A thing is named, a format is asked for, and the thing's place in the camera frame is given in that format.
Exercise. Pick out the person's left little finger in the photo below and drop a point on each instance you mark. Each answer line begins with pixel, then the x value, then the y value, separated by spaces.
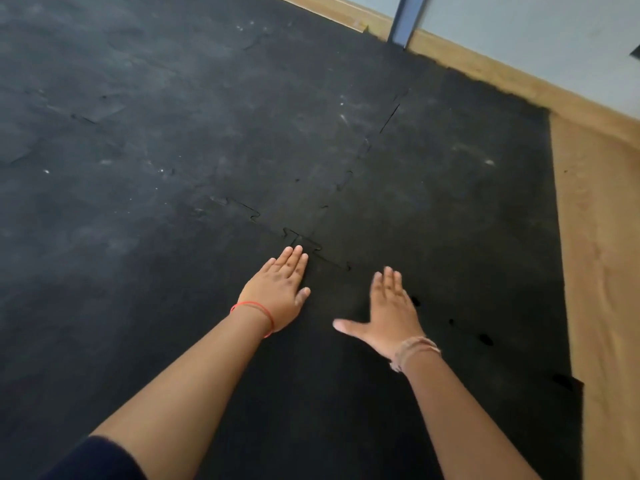
pixel 268 267

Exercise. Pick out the dark navy sleeve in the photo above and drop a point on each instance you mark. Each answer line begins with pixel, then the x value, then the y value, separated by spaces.
pixel 95 462

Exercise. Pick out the person's left middle finger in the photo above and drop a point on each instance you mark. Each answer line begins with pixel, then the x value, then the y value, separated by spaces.
pixel 294 260

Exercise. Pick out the person's left hand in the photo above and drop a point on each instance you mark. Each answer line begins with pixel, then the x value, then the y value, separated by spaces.
pixel 272 294

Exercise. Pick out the person's right thumb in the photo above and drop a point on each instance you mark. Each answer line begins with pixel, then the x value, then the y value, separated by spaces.
pixel 350 326

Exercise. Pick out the person's right forearm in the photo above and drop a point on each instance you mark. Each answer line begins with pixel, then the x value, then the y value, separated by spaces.
pixel 460 424

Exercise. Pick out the person's right hand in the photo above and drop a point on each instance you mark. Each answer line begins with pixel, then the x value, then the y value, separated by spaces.
pixel 392 322

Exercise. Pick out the person's left thumb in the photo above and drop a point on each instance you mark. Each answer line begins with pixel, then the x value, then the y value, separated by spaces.
pixel 303 296

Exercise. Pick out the black rubber puzzle mat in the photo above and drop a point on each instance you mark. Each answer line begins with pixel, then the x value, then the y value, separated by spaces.
pixel 150 94
pixel 100 319
pixel 450 194

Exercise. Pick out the person's right middle finger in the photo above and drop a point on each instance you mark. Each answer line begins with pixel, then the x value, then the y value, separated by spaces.
pixel 388 280

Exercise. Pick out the blue metal post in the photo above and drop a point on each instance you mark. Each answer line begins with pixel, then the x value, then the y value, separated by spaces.
pixel 406 19

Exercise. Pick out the person's left forearm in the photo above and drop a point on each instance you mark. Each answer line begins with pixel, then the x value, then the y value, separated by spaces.
pixel 200 394

